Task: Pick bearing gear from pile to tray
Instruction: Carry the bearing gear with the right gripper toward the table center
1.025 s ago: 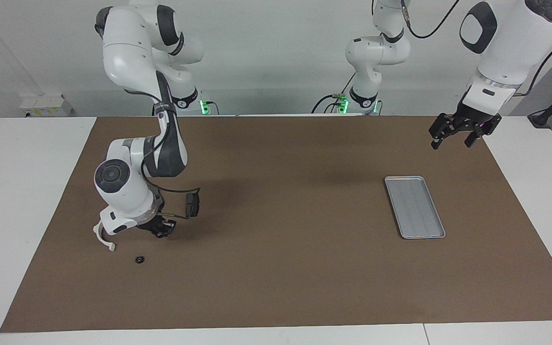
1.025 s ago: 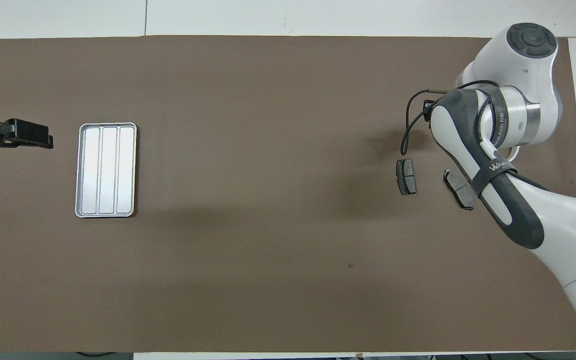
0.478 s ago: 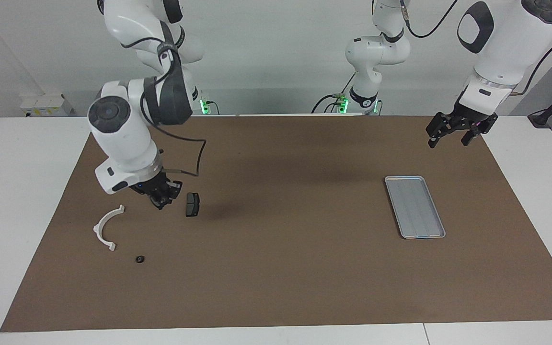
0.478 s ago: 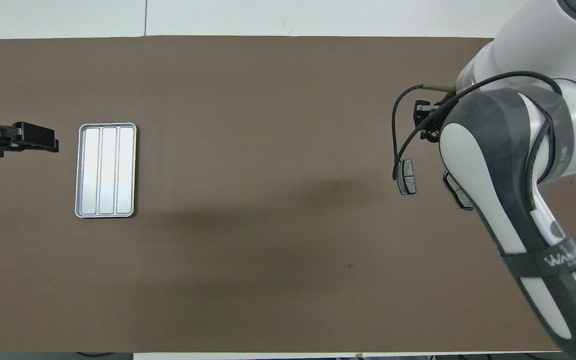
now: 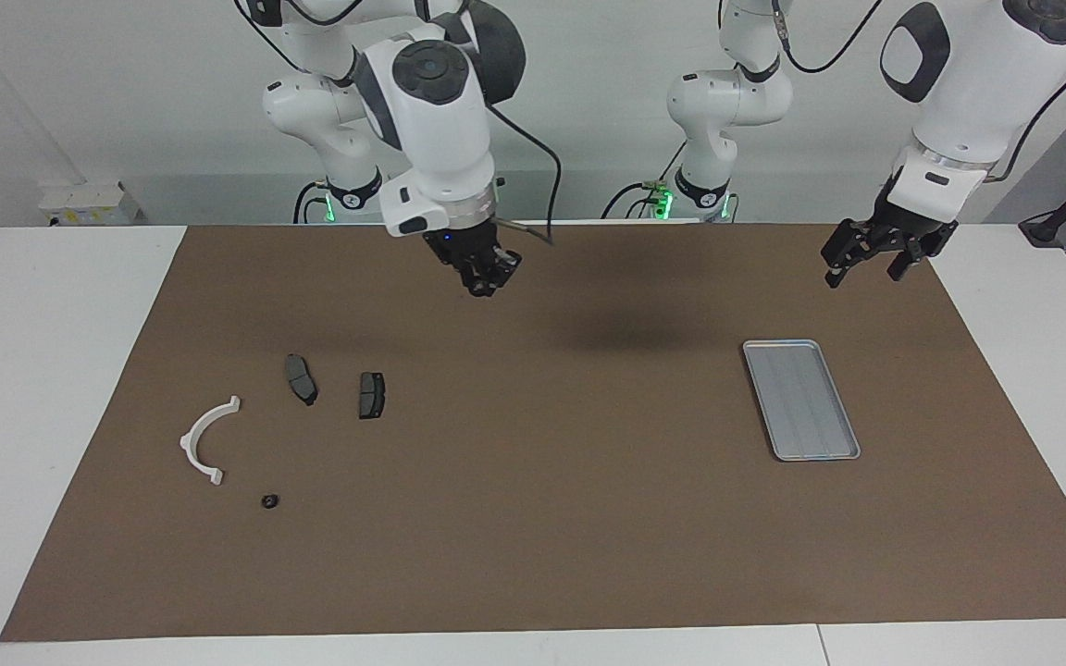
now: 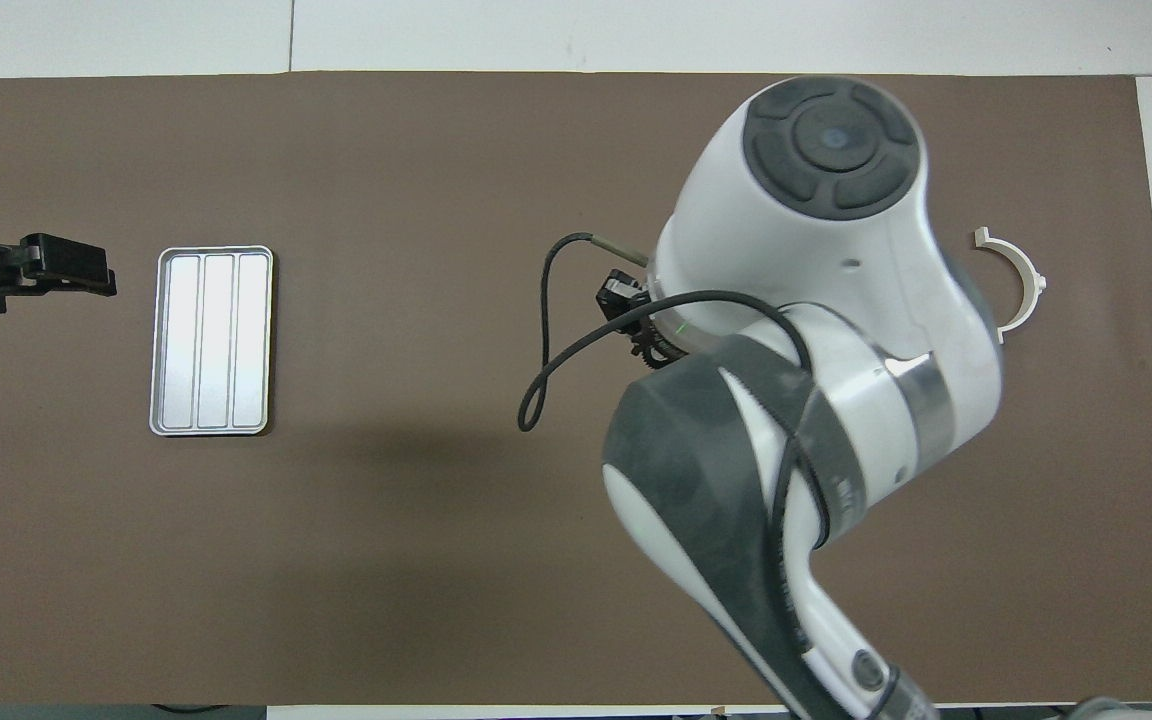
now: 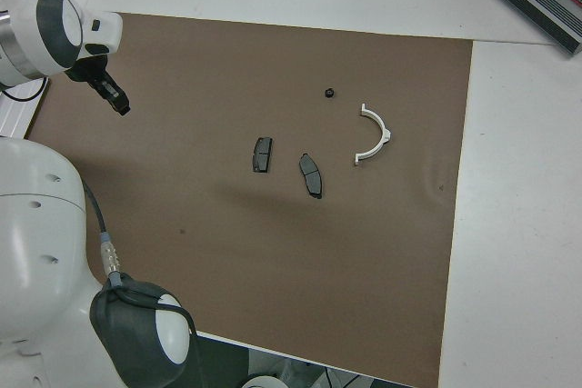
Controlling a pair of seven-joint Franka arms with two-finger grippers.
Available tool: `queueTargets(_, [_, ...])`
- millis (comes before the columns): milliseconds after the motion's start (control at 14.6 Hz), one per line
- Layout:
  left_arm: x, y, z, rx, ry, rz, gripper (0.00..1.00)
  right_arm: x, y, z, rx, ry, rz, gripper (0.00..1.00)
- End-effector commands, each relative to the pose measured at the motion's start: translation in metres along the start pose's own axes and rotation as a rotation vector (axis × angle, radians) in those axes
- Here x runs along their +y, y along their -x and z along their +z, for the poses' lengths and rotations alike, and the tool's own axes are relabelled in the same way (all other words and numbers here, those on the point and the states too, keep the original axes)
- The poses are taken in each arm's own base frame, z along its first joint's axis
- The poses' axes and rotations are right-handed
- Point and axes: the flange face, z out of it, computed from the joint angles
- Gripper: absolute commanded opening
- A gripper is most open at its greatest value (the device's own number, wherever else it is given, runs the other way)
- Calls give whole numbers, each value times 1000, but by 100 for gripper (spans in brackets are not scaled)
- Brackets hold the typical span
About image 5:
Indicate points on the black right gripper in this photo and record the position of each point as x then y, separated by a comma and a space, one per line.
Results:
464, 245

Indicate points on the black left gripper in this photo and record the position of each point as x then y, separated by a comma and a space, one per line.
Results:
903, 227

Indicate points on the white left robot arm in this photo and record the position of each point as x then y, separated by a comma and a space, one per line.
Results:
977, 83

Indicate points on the silver metal tray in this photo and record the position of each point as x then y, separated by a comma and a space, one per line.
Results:
801, 402

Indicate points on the short grey brake pad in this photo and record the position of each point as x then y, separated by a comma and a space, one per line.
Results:
371, 396

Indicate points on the long grey brake pad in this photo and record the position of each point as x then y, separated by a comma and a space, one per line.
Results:
302, 379

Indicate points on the brown table mat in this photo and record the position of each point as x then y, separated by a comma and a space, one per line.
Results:
533, 518

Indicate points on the white semicircular clamp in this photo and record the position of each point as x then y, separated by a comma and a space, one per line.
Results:
188, 444

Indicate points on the white power box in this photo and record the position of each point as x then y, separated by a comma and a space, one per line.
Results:
89, 203

